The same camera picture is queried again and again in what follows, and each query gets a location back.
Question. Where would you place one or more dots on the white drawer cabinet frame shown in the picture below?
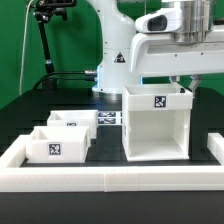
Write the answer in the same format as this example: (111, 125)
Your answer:
(156, 122)

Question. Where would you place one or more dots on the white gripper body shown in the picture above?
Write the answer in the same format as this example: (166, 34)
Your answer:
(157, 55)

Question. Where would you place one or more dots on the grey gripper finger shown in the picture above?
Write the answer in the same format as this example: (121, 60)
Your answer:
(195, 82)
(174, 79)

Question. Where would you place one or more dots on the white drawer box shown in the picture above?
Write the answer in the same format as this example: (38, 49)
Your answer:
(75, 118)
(58, 144)

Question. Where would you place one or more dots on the white U-shaped border fence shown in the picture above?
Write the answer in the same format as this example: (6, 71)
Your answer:
(15, 178)

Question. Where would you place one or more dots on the white front drawer box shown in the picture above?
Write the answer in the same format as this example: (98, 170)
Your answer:
(58, 144)

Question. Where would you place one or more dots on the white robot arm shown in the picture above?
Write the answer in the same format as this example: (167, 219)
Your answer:
(181, 38)

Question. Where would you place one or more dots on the white marker tag plate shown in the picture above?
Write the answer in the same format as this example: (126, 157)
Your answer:
(109, 117)

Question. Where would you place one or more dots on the white rear drawer box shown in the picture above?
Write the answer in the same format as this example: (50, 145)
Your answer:
(75, 118)

